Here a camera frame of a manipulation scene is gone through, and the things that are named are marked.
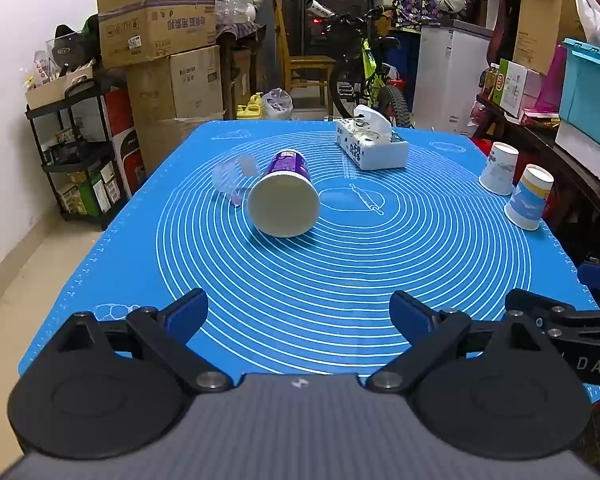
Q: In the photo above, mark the teal plastic storage box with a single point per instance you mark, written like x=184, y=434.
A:
x=590, y=90

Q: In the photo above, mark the green and white carton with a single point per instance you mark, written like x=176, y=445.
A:
x=512, y=85

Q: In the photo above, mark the black and green bicycle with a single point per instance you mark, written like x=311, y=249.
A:
x=360, y=75

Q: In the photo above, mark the white patterned tissue box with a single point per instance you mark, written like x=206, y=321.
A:
x=372, y=142

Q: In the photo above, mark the shallow cardboard tray box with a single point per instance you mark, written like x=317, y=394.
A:
x=55, y=87

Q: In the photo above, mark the drink bottle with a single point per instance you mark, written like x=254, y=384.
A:
x=490, y=82

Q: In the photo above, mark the clear plastic bag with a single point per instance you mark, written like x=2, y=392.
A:
x=278, y=104

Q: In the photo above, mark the tall brown cardboard box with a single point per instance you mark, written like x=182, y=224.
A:
x=542, y=25

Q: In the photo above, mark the red and white box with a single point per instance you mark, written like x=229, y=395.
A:
x=127, y=150

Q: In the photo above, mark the white chest freezer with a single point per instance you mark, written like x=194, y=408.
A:
x=447, y=75

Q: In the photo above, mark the large plain cardboard box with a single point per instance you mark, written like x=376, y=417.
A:
x=180, y=85

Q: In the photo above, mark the magenta paper bag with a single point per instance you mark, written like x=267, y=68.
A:
x=552, y=80

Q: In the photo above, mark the white blue paper cup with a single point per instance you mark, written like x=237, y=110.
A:
x=499, y=170

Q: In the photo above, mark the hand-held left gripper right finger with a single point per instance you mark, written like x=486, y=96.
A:
x=411, y=312

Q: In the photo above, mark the black cap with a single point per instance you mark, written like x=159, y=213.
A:
x=72, y=45

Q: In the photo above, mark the wooden chair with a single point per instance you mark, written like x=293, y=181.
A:
x=305, y=70

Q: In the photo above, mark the purple paper cup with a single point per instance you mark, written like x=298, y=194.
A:
x=283, y=200

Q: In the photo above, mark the yellow plastic jug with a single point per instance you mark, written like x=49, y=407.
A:
x=250, y=107

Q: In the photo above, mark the open printed cardboard box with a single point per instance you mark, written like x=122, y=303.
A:
x=155, y=25

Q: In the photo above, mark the dark wooden side table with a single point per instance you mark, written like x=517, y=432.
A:
x=565, y=185

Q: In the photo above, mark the blue silicone baking mat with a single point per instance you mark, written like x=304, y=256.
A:
x=340, y=270

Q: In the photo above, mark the black shelf cart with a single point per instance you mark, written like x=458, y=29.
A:
x=75, y=160

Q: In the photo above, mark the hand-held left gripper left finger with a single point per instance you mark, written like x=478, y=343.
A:
x=187, y=312

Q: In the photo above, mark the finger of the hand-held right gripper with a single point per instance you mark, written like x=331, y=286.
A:
x=555, y=310
x=597, y=276

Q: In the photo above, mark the floral fabric bag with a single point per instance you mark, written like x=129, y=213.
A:
x=415, y=2

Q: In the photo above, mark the yellow rimmed blue paper cup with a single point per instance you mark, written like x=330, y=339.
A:
x=527, y=200

